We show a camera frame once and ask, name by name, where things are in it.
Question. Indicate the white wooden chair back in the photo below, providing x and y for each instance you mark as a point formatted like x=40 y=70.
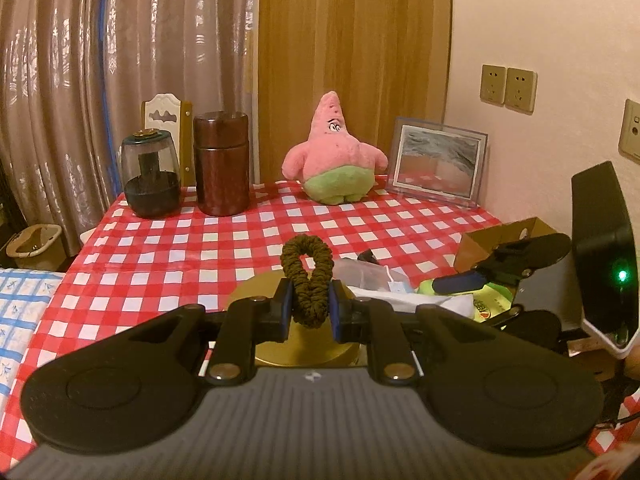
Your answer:
x=165 y=105

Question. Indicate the yellow-green packet with red label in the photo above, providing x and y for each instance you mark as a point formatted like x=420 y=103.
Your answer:
x=492 y=302

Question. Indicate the brown cardboard box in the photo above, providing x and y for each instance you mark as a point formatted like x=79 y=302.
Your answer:
x=480 y=245

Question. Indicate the red checked tablecloth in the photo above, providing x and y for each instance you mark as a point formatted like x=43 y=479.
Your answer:
x=175 y=255

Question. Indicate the dark olive hair scrunchie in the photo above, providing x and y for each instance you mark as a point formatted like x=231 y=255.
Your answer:
x=320 y=275

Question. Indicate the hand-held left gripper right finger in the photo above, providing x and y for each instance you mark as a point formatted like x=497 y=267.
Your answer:
x=336 y=316

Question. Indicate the light green cloth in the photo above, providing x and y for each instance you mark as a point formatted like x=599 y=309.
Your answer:
x=425 y=287

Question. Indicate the pink starfish plush toy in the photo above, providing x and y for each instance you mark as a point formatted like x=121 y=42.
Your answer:
x=332 y=160

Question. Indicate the glass jar with gold lid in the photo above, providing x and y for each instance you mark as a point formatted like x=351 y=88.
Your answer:
x=300 y=352

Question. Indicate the glass jar with dark contents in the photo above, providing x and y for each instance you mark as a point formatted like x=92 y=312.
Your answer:
x=150 y=195

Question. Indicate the clear plastic mask packet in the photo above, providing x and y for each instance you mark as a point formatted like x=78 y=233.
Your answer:
x=372 y=275

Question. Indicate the clear acrylic picture frame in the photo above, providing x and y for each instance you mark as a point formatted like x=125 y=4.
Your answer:
x=435 y=160

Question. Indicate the wooden wardrobe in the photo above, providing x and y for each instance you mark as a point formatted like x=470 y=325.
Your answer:
x=350 y=35

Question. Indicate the blue checked cloth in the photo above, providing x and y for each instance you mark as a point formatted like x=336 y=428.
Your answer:
x=25 y=300

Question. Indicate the beige patterned curtain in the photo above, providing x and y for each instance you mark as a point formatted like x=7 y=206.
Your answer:
x=60 y=60

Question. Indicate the white cloth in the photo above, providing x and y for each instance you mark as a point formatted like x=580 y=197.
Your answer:
x=440 y=305

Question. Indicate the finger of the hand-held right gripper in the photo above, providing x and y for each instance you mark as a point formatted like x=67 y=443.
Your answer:
x=460 y=283
x=505 y=317

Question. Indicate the beige waste bin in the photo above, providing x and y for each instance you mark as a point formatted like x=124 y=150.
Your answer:
x=35 y=247

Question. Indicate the beige wall socket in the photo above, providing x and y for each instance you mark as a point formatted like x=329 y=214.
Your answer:
x=521 y=89
x=492 y=84

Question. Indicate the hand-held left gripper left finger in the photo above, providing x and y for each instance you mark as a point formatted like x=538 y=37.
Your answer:
x=286 y=310

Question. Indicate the brown wooden canister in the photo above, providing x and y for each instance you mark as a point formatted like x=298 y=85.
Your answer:
x=222 y=165

